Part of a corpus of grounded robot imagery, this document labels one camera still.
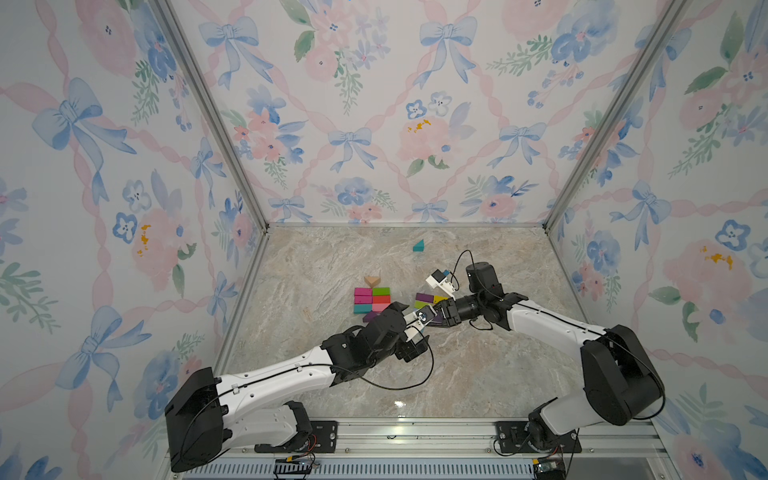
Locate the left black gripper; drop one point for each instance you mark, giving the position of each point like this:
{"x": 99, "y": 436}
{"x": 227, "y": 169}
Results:
{"x": 412, "y": 349}

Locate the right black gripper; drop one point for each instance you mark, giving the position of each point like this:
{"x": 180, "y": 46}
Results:
{"x": 447, "y": 313}

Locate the purple triangular block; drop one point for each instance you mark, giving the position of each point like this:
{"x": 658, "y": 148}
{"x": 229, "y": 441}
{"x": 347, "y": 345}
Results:
{"x": 370, "y": 316}

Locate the teal rectangular block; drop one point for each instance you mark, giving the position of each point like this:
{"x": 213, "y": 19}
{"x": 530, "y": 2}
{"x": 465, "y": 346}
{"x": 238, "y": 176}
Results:
{"x": 362, "y": 308}

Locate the light pink rectangular block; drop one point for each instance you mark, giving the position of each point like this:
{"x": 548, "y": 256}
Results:
{"x": 380, "y": 306}

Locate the natural wood triangular block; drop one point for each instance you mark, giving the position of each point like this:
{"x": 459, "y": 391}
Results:
{"x": 372, "y": 281}

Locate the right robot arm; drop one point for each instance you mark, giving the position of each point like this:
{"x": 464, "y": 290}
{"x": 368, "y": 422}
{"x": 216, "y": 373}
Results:
{"x": 620, "y": 384}

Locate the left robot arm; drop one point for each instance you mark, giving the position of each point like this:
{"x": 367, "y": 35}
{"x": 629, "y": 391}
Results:
{"x": 211, "y": 414}

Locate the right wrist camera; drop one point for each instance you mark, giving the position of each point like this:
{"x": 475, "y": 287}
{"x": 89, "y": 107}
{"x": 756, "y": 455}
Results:
{"x": 444, "y": 281}

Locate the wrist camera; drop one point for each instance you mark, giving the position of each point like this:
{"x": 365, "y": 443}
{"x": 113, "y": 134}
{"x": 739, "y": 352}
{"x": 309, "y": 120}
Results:
{"x": 420, "y": 318}
{"x": 444, "y": 281}

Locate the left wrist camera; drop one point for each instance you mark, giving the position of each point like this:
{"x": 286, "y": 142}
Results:
{"x": 420, "y": 318}

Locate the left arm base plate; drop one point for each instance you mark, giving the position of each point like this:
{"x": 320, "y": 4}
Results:
{"x": 311, "y": 437}

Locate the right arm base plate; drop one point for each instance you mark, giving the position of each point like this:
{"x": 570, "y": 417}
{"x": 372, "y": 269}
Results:
{"x": 510, "y": 437}

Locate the aluminium front rail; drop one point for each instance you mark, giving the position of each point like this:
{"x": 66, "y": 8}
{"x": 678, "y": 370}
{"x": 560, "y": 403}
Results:
{"x": 459, "y": 448}

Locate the right corner aluminium post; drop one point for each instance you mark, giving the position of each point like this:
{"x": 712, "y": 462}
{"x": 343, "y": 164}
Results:
{"x": 658, "y": 37}

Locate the corner aluminium post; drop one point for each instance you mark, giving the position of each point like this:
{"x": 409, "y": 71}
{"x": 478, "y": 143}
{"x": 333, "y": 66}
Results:
{"x": 658, "y": 37}
{"x": 169, "y": 23}

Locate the left corner aluminium post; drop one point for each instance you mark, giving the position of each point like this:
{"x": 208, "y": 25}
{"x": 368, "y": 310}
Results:
{"x": 169, "y": 23}

